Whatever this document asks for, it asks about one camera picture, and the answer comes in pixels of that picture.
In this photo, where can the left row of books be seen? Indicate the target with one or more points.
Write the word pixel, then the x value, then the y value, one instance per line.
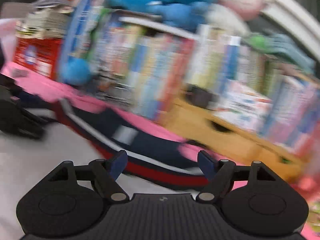
pixel 125 58

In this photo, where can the right row of books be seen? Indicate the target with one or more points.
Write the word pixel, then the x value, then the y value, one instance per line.
pixel 290 101

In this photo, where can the row of books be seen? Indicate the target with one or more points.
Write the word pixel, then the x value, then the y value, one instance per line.
pixel 125 58
pixel 219 56
pixel 290 101

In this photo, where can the white navy track jacket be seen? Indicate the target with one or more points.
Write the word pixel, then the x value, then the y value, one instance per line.
pixel 46 184

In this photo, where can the white stationery box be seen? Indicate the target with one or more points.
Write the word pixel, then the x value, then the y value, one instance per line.
pixel 242 106

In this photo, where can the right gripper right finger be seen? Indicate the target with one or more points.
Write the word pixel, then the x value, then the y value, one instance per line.
pixel 219 174

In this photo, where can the white plush toy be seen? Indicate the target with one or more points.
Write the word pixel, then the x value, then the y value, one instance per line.
pixel 224 18

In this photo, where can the red plastic crate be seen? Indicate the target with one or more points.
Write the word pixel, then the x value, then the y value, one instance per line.
pixel 39 55

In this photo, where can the green round container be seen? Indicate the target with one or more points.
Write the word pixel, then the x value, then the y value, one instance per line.
pixel 258 42

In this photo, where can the black power adapter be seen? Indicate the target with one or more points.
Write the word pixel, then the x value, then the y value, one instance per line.
pixel 200 97

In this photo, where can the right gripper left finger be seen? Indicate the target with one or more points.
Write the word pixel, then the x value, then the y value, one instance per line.
pixel 105 173

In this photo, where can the folded teal towel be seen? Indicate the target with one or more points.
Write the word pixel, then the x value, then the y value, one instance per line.
pixel 283 46

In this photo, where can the pink bunny print blanket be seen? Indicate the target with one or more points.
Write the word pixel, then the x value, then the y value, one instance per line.
pixel 51 91

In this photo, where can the middle row of books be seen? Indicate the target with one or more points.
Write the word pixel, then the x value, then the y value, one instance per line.
pixel 219 56

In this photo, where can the wooden desk organizer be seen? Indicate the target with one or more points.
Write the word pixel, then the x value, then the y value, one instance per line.
pixel 195 123

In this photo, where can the stack of papers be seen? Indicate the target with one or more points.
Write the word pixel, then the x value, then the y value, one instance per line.
pixel 48 19

